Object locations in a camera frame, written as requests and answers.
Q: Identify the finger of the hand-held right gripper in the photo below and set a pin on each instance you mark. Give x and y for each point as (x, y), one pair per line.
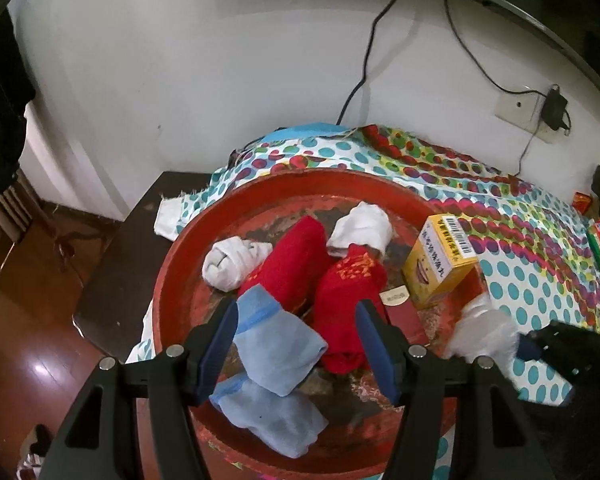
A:
(530, 349)
(550, 387)

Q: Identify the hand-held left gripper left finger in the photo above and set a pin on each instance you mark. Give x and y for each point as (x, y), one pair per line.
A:
(215, 355)

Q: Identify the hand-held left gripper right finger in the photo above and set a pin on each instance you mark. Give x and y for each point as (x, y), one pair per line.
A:
(377, 355)

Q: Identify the clear plastic bag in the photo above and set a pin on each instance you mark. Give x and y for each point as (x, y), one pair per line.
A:
(480, 330)

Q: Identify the red embroidered sock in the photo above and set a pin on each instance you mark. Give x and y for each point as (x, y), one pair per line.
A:
(290, 265)
(347, 305)

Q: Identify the light blue sock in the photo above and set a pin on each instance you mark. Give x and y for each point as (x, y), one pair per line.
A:
(275, 345)
(270, 420)

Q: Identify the greyish white sock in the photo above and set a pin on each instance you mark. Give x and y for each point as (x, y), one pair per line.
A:
(235, 262)

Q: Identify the tall yellow box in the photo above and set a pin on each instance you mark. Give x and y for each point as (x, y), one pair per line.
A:
(440, 265)

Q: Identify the round red tray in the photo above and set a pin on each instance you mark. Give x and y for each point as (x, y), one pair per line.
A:
(260, 220)

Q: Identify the polka dot tablecloth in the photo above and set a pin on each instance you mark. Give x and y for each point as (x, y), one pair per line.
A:
(530, 270)

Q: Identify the dark wooden side table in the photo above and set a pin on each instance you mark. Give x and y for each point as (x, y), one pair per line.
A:
(125, 260)

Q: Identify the red snack packet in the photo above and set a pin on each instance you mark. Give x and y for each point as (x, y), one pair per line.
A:
(582, 201)

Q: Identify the blue underlay cloth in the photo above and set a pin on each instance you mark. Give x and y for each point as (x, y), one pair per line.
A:
(305, 131)

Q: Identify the black power adapter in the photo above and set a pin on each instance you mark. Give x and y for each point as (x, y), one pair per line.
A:
(554, 107)

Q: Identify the brown ribbed radiator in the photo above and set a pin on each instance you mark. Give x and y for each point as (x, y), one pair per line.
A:
(12, 205)

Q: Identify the dark hanging clothing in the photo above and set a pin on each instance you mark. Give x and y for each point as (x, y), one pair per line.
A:
(0, 100)

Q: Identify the beige wall socket plate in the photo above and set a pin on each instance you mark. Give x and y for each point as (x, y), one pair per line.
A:
(517, 110)

